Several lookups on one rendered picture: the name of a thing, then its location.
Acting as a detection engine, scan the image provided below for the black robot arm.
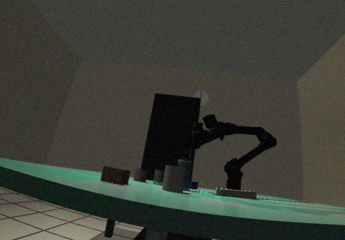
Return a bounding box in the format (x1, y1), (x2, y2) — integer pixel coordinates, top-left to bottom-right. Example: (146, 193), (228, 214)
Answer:
(193, 114), (277, 190)

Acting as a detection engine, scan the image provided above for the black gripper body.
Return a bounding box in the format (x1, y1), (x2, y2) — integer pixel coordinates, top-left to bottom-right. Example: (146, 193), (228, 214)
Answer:
(196, 131), (212, 149)

